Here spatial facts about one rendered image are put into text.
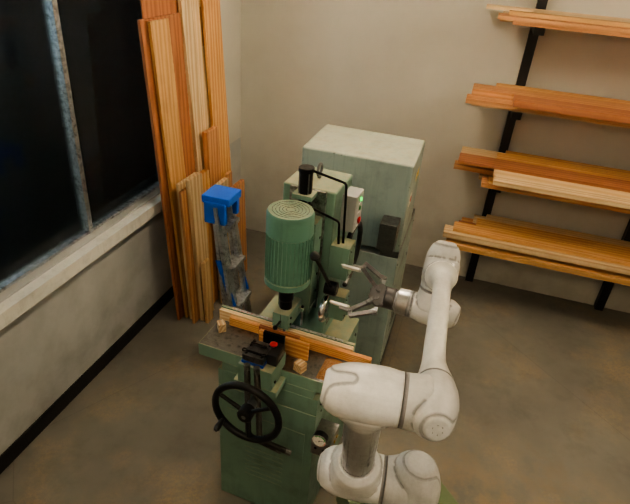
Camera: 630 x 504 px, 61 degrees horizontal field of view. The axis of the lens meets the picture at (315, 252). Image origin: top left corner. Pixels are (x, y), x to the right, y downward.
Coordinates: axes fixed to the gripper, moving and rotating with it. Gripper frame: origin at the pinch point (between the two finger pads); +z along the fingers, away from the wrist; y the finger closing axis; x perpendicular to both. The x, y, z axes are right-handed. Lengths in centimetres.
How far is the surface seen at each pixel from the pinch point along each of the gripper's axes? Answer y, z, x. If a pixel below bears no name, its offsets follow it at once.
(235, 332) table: -24, 43, -34
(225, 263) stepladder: 14, 82, -84
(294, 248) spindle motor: 7.4, 18.7, 3.9
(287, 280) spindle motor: -2.5, 20.2, -5.6
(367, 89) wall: 186, 60, -157
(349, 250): 18.8, 4.5, -19.2
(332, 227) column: 24.7, 12.8, -14.4
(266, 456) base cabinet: -69, 21, -65
